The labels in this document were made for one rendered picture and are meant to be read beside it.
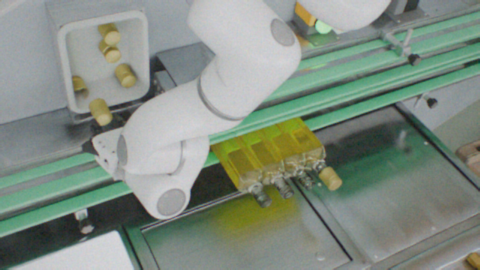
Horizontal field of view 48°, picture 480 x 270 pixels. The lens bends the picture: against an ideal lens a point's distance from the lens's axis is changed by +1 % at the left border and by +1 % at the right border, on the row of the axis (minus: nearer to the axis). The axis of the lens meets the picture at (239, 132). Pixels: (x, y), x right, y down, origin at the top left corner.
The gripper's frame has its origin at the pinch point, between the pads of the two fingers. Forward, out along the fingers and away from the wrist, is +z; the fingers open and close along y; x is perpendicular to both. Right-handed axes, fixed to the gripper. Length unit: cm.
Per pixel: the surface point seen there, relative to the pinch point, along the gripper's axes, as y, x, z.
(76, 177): -7.0, -12.0, 4.5
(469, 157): 335, -205, 130
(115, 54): 7.3, 9.6, 10.7
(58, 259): -14.5, -29.9, 3.3
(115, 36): 7.3, 13.9, 9.4
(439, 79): 99, -17, 0
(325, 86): 57, -9, 2
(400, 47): 74, 0, -5
